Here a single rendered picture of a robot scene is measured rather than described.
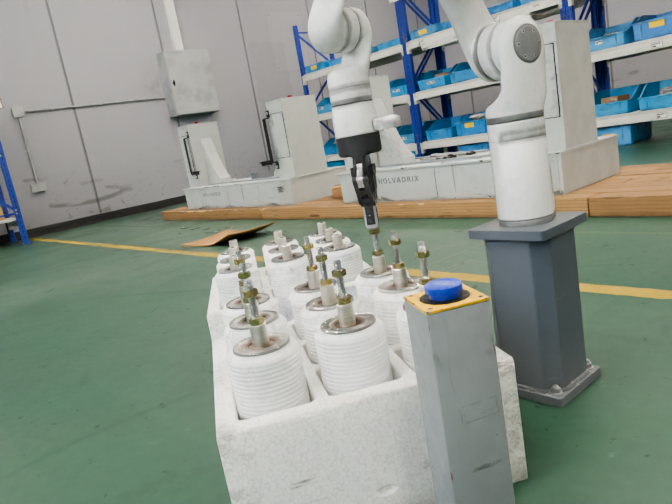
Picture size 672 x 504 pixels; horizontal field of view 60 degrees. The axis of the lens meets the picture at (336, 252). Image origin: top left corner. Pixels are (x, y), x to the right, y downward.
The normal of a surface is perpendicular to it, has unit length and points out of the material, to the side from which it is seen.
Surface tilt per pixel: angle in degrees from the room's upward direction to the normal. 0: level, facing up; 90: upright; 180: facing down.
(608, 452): 0
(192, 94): 90
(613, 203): 90
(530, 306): 90
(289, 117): 90
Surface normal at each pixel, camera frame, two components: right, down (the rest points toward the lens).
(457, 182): -0.74, 0.26
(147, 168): 0.65, 0.04
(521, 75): 0.30, 0.18
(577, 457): -0.18, -0.96
